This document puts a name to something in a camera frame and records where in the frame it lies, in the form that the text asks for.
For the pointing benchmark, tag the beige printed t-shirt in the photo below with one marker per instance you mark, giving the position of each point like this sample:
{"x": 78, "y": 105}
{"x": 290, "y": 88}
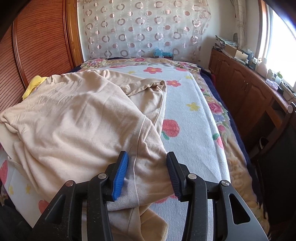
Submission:
{"x": 74, "y": 125}

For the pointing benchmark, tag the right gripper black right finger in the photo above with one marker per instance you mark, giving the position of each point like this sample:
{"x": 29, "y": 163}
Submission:
{"x": 179, "y": 177}

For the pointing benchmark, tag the tied window curtain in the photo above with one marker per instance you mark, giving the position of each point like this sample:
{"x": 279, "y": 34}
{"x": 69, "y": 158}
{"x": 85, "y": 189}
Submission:
{"x": 241, "y": 20}

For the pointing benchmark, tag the cardboard box on cabinet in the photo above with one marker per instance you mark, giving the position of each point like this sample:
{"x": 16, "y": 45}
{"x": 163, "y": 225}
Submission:
{"x": 233, "y": 52}

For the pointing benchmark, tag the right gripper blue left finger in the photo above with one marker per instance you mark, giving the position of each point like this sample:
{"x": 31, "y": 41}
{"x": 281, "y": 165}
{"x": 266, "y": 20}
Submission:
{"x": 116, "y": 173}

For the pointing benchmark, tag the white flower print sheet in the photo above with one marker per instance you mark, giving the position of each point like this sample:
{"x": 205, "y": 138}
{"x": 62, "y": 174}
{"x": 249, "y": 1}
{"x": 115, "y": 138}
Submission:
{"x": 75, "y": 124}

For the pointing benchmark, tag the sheer circle pattern curtain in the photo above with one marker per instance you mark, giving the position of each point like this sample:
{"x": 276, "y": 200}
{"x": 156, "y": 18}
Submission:
{"x": 127, "y": 29}

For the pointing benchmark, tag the window with wooden frame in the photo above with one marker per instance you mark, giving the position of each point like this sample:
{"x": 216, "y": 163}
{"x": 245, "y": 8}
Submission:
{"x": 277, "y": 44}

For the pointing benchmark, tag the blue tissue box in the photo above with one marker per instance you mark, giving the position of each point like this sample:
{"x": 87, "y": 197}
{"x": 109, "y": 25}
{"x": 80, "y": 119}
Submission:
{"x": 158, "y": 53}

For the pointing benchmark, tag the wooden sideboard cabinet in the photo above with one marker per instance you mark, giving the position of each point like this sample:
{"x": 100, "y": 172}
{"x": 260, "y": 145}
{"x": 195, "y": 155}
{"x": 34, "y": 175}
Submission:
{"x": 257, "y": 109}

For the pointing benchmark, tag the yellow plush toy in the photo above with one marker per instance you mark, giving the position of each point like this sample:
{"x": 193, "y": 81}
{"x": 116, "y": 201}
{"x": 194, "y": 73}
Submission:
{"x": 34, "y": 83}

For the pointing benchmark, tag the floral rose blanket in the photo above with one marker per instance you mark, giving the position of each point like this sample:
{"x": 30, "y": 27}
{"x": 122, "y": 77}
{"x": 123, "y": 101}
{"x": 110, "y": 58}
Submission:
{"x": 219, "y": 111}

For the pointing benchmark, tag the stack of papers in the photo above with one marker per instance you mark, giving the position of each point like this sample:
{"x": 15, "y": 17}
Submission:
{"x": 221, "y": 43}

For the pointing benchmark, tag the pink bottle on sill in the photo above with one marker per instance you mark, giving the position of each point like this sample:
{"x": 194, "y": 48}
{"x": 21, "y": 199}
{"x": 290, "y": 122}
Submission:
{"x": 262, "y": 68}

